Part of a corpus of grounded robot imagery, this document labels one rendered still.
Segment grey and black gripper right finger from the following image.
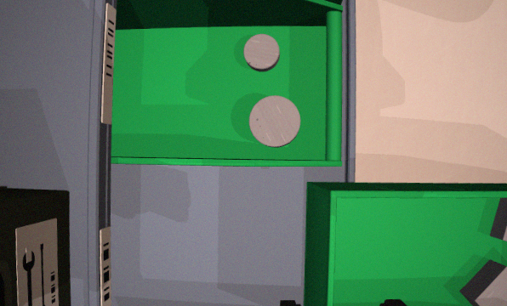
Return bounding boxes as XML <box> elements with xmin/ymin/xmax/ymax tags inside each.
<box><xmin>379</xmin><ymin>299</ymin><xmax>407</xmax><ymax>306</ymax></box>

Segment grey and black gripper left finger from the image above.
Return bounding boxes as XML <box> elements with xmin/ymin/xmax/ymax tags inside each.
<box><xmin>280</xmin><ymin>300</ymin><xmax>301</xmax><ymax>306</ymax></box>

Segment grey metal shelf rack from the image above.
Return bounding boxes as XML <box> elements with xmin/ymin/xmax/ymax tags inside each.
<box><xmin>0</xmin><ymin>0</ymin><xmax>356</xmax><ymax>306</ymax></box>

